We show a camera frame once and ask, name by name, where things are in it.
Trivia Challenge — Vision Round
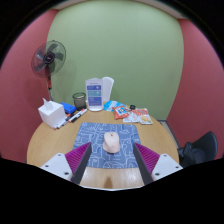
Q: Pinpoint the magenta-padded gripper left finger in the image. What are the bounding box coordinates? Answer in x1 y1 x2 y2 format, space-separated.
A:
39 142 93 185

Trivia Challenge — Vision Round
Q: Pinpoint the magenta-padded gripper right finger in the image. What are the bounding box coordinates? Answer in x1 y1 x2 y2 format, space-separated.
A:
132 142 184 186

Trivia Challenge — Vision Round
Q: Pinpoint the beige computer mouse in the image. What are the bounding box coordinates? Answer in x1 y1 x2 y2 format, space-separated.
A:
102 131 121 154

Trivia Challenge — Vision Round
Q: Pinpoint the blue patterned mouse pad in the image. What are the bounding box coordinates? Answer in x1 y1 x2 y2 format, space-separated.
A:
72 121 143 170

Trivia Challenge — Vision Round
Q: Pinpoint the black office chair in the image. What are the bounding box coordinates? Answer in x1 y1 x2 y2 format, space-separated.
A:
177 131 219 168

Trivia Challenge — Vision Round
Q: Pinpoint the black-capped whiteboard marker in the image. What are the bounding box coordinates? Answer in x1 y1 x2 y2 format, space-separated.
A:
57 113 76 129
69 109 89 124

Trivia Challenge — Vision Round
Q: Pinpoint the red white snack packet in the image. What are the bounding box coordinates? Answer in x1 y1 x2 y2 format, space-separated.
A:
134 107 154 126

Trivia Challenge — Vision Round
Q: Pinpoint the white tissue box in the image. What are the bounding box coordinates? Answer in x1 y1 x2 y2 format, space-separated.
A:
37 97 67 129

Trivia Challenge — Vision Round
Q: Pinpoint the blue whiteboard eraser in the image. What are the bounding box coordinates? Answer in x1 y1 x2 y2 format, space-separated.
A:
60 101 77 115

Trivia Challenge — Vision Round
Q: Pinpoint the black mesh pen cup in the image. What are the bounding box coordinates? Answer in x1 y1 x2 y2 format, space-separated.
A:
72 92 88 111

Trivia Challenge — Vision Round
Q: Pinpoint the light blue snack packet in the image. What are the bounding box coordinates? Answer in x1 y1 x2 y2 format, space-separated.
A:
103 99 125 113

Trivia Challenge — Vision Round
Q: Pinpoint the white blue sign stand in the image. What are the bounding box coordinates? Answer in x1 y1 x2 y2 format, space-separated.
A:
85 77 105 112

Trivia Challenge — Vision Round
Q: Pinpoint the black red standing fan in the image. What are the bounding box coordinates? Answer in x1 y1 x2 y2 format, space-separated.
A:
30 40 67 102

